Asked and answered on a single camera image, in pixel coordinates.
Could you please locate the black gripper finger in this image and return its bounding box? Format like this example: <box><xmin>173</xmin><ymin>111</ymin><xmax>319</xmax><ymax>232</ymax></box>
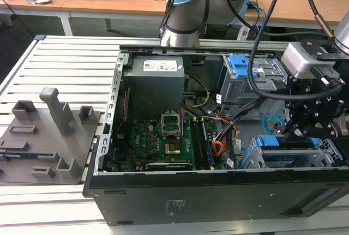
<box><xmin>292</xmin><ymin>117</ymin><xmax>342</xmax><ymax>141</ymax></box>
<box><xmin>281</xmin><ymin>100</ymin><xmax>309</xmax><ymax>138</ymax></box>

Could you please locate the blue disk wire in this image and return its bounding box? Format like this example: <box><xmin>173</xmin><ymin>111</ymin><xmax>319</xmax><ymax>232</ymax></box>
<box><xmin>262</xmin><ymin>115</ymin><xmax>286</xmax><ymax>137</ymax></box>

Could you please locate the hard disk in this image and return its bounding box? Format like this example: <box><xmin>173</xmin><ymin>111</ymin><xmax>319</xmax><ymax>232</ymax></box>
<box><xmin>239</xmin><ymin>135</ymin><xmax>321</xmax><ymax>169</ymax></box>

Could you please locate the metal disk bay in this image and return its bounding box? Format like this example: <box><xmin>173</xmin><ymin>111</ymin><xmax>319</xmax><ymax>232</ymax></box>
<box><xmin>239</xmin><ymin>136</ymin><xmax>345</xmax><ymax>169</ymax></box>

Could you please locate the grey metal drive cage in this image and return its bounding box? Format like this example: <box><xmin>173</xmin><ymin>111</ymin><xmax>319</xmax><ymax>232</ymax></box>
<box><xmin>219</xmin><ymin>53</ymin><xmax>290</xmax><ymax>112</ymax></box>

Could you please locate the blue drive carrier latch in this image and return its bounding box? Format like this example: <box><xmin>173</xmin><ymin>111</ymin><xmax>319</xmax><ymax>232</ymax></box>
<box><xmin>228</xmin><ymin>55</ymin><xmax>258</xmax><ymax>79</ymax></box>

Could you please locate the black RAM stick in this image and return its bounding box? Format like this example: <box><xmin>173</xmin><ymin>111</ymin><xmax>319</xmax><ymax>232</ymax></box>
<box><xmin>190</xmin><ymin>122</ymin><xmax>208</xmax><ymax>170</ymax></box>
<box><xmin>201</xmin><ymin>120</ymin><xmax>215</xmax><ymax>169</ymax></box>

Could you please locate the white power strip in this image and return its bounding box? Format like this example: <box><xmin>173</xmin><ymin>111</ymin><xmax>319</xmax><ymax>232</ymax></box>
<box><xmin>236</xmin><ymin>26</ymin><xmax>250</xmax><ymax>41</ymax></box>

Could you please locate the black PC case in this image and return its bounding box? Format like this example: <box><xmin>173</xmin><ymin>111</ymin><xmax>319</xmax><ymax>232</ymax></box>
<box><xmin>82</xmin><ymin>44</ymin><xmax>349</xmax><ymax>226</ymax></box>

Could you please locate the CPU socket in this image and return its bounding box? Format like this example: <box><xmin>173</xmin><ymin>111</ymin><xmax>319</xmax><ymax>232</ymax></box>
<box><xmin>163</xmin><ymin>142</ymin><xmax>182</xmax><ymax>156</ymax></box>

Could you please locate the metal socket cover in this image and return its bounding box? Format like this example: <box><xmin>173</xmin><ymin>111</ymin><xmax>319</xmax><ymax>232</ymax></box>
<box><xmin>160</xmin><ymin>111</ymin><xmax>182</xmax><ymax>138</ymax></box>

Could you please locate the black graphics card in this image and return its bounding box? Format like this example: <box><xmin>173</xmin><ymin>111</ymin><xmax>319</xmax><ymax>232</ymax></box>
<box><xmin>144</xmin><ymin>161</ymin><xmax>193</xmax><ymax>171</ymax></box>

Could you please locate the grey power supply unit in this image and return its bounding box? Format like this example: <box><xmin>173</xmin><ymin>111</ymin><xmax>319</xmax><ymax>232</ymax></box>
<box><xmin>124</xmin><ymin>56</ymin><xmax>190</xmax><ymax>116</ymax></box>

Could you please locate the green motherboard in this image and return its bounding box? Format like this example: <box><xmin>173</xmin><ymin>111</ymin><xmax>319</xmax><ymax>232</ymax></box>
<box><xmin>113</xmin><ymin>115</ymin><xmax>235</xmax><ymax>172</ymax></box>

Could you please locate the grey parts rack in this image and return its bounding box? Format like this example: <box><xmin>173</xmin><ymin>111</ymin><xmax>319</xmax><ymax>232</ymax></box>
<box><xmin>0</xmin><ymin>87</ymin><xmax>106</xmax><ymax>185</ymax></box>

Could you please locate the dark stick with blue label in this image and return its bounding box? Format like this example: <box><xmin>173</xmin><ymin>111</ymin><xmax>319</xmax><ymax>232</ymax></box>
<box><xmin>0</xmin><ymin>152</ymin><xmax>55</xmax><ymax>160</ymax></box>

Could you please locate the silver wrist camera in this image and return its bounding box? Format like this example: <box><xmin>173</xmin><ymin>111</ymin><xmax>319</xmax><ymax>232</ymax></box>
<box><xmin>280</xmin><ymin>41</ymin><xmax>338</xmax><ymax>79</ymax></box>

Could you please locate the black disk power wire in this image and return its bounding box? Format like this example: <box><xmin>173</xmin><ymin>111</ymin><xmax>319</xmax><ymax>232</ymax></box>
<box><xmin>230</xmin><ymin>97</ymin><xmax>264</xmax><ymax>123</ymax></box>

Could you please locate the thick black camera cable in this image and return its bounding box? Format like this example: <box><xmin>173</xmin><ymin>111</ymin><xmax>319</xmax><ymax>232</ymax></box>
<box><xmin>247</xmin><ymin>0</ymin><xmax>346</xmax><ymax>100</ymax></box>

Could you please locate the orange wire bundle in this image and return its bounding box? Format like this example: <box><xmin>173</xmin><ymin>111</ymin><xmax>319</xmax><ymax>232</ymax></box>
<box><xmin>212</xmin><ymin>140</ymin><xmax>230</xmax><ymax>159</ymax></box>

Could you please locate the black cable metal sleeve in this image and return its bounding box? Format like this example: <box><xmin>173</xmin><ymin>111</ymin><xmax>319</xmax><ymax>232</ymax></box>
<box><xmin>298</xmin><ymin>0</ymin><xmax>335</xmax><ymax>39</ymax></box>

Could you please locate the yellow black wire bundle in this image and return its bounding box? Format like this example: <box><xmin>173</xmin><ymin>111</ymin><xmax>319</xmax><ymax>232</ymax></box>
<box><xmin>182</xmin><ymin>75</ymin><xmax>210</xmax><ymax>110</ymax></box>

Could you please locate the blue cable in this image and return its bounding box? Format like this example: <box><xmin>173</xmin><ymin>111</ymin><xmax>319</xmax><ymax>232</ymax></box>
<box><xmin>249</xmin><ymin>0</ymin><xmax>267</xmax><ymax>41</ymax></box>

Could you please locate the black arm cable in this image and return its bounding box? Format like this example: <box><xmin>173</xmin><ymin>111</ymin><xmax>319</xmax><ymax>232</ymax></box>
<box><xmin>158</xmin><ymin>0</ymin><xmax>186</xmax><ymax>39</ymax></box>

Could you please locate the thin red wire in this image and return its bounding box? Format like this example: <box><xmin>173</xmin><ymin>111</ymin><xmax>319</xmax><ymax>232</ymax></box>
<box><xmin>113</xmin><ymin>87</ymin><xmax>130</xmax><ymax>139</ymax></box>

